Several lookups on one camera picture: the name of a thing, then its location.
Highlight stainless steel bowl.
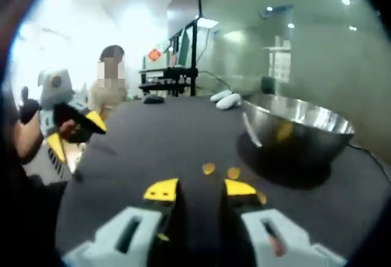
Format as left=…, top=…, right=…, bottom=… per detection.
left=240, top=93, right=357, bottom=174

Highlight orange QQ candies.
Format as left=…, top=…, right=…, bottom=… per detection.
left=201, top=162, right=268, bottom=206

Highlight person's left hand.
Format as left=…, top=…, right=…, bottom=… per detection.
left=18, top=86, right=42, bottom=125

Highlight black table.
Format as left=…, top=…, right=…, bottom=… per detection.
left=54, top=94, right=391, bottom=267

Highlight black metal rack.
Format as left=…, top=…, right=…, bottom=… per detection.
left=138, top=16, right=205, bottom=97

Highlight red paper decoration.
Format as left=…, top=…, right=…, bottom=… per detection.
left=147, top=48, right=163, bottom=64

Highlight small black box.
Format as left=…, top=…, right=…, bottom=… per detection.
left=260, top=76, right=276, bottom=95

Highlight black thin table cable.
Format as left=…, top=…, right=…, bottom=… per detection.
left=348, top=142, right=391, bottom=184

